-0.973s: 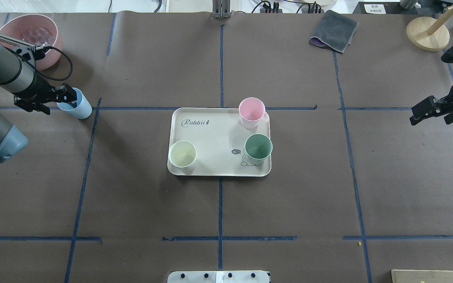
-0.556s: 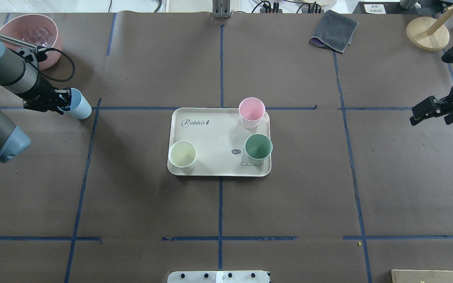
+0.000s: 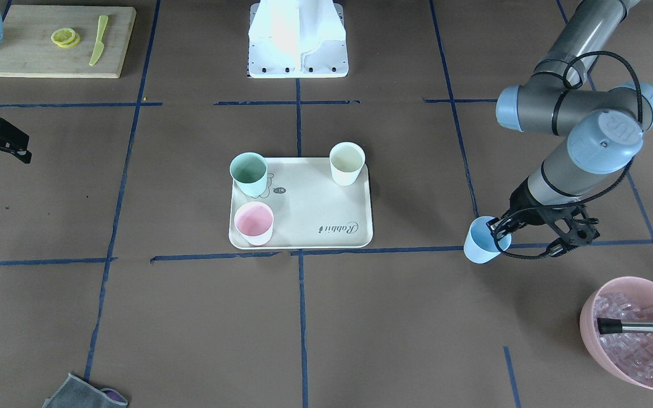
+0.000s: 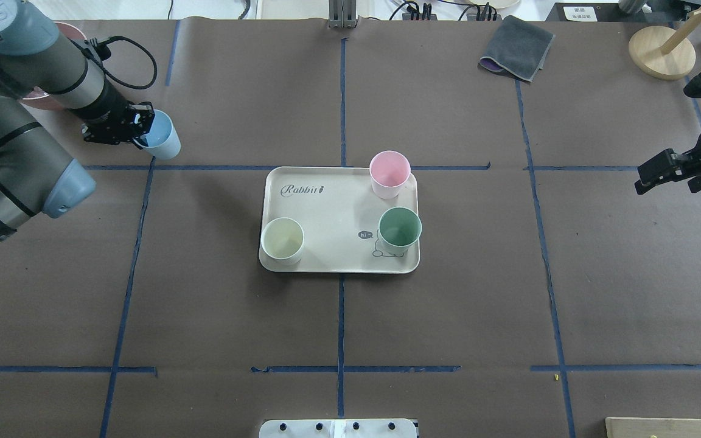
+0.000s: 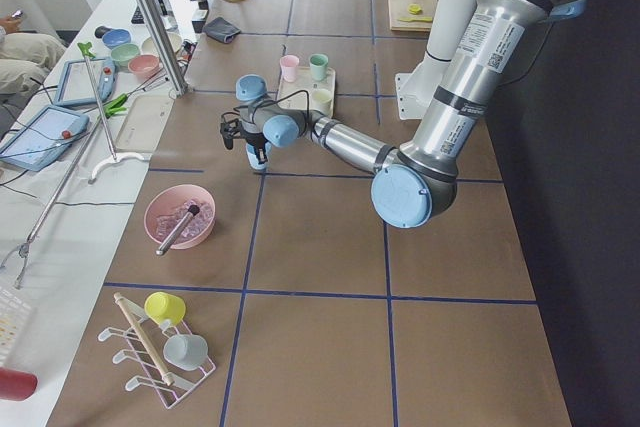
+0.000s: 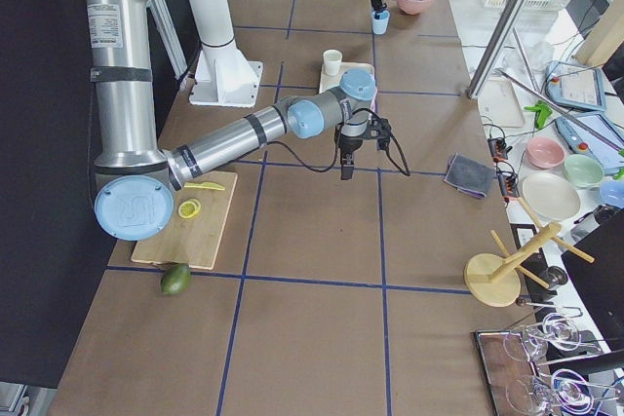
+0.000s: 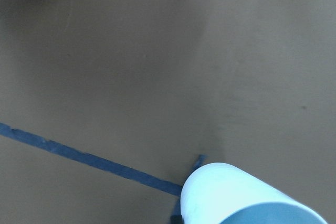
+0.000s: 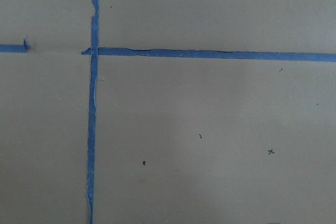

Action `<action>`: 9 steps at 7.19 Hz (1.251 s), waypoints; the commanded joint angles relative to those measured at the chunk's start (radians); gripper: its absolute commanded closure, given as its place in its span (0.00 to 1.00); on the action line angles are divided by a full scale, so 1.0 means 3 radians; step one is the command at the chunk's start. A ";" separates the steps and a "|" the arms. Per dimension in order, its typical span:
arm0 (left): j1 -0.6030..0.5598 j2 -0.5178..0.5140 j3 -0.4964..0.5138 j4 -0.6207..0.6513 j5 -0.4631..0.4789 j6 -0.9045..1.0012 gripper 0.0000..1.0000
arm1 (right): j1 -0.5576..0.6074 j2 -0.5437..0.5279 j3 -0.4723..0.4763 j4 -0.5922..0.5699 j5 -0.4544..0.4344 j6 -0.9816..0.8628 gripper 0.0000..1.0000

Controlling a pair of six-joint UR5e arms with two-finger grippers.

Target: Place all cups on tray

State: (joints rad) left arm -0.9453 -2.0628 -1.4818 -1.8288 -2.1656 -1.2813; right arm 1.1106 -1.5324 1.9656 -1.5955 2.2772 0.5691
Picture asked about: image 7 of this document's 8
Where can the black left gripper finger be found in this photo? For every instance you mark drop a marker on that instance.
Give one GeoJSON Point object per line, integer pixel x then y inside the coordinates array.
{"type": "Point", "coordinates": [176, 219]}

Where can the blue cup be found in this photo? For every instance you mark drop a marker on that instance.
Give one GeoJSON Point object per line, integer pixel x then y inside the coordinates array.
{"type": "Point", "coordinates": [223, 193]}

